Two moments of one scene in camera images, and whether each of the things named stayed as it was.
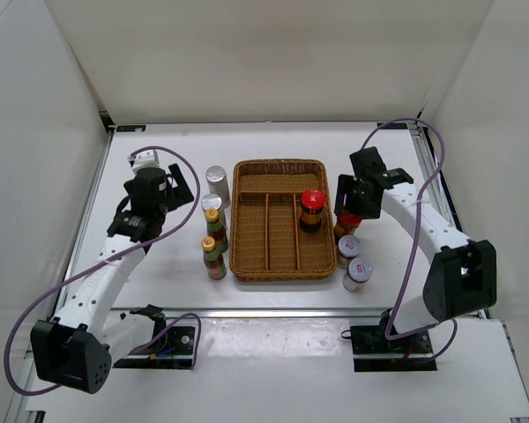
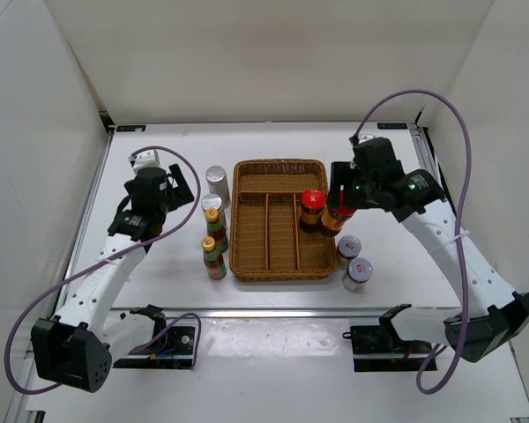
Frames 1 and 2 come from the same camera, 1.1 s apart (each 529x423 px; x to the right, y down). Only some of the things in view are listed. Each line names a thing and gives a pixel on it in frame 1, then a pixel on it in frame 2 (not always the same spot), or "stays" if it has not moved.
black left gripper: x=180 y=195 stays
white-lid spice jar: x=348 y=248 stays
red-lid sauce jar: x=346 y=224 to x=333 y=218
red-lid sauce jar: x=312 y=204 stays
